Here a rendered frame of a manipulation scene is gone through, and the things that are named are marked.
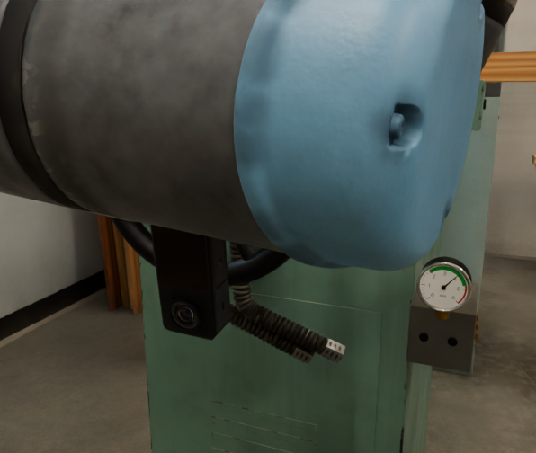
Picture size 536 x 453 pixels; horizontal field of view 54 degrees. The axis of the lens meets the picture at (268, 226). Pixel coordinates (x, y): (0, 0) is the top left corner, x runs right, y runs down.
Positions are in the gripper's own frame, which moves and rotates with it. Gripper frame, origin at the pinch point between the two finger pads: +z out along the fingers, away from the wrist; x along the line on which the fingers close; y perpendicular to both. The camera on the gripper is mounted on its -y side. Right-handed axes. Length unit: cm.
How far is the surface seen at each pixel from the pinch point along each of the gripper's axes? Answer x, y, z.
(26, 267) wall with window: 138, -15, 110
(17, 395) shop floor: 105, -51, 82
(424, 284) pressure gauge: -13.1, -3.5, 20.5
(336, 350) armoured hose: -3.5, -13.1, 20.3
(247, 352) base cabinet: 13.0, -17.4, 32.0
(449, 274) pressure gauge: -15.9, -1.9, 19.9
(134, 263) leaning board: 108, -9, 136
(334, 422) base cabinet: -1.2, -25.7, 35.0
